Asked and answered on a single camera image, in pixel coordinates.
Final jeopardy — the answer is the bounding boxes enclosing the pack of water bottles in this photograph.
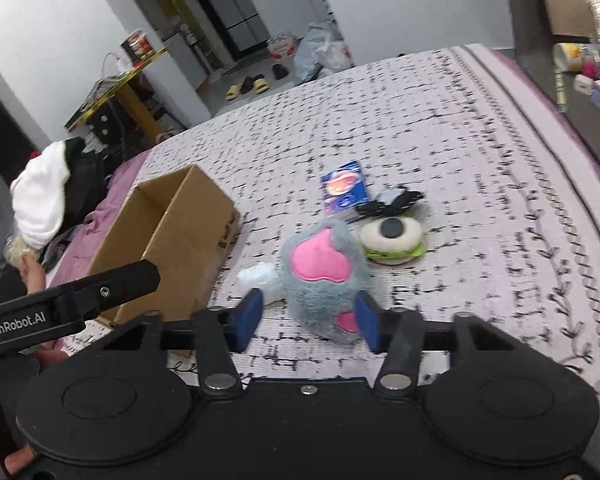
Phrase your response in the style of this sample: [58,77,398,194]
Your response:
[266,33,302,59]

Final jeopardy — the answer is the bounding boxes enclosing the red printed can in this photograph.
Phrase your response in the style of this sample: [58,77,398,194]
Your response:
[121,30,153,66]

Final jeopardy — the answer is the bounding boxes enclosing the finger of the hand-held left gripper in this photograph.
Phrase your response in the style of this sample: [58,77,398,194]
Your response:
[77,260,162,318]

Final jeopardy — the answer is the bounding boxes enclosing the pink bed sheet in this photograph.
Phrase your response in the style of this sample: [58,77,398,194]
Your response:
[45,152,151,291]

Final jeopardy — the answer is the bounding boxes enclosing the thin green stick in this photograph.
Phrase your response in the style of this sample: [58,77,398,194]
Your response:
[554,70,568,114]

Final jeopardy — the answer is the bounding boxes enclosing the dark nightstand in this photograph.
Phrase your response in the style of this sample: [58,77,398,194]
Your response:
[550,35,600,166]

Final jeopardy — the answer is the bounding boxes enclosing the blue printed packet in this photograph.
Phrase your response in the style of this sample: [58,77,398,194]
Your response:
[320,160,370,221]

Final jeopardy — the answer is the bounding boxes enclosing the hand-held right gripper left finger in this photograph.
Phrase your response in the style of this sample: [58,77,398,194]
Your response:
[100,290,266,402]

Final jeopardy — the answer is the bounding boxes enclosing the white plastic bags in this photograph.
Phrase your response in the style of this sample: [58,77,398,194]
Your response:
[292,21,355,83]

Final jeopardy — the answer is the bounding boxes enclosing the black framed glass door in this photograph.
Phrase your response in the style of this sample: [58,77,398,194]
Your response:
[182,0,273,61]

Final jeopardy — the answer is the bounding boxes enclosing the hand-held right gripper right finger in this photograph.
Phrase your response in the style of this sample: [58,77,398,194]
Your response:
[355,292,531,402]

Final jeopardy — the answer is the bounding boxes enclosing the pale yellow bag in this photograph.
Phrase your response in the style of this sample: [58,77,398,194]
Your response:
[6,239,37,267]

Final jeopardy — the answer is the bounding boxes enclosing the brown cardboard box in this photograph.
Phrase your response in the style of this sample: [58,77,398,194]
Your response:
[82,164,241,328]

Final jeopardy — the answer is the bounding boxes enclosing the black clothes pile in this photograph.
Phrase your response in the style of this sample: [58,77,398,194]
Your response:
[42,136,117,266]

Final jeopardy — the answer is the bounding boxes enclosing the white fluffy cloth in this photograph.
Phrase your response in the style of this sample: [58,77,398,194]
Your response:
[10,141,72,250]

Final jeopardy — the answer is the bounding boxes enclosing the white cabinet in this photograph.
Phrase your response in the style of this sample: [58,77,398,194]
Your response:
[246,0,333,41]

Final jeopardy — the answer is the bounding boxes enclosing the round table yellow edge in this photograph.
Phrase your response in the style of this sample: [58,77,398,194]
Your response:
[64,46,173,146]

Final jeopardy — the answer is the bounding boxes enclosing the person's foot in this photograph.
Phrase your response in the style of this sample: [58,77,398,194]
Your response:
[17,254,48,295]

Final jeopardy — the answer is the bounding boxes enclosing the hamburger plush toy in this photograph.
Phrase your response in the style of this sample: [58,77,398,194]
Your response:
[357,216,427,266]

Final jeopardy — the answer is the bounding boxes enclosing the grey plush toy pink heart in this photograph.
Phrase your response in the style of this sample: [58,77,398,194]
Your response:
[236,216,373,345]

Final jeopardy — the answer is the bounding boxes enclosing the person's left hand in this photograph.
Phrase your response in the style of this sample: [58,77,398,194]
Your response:
[0,406,38,476]

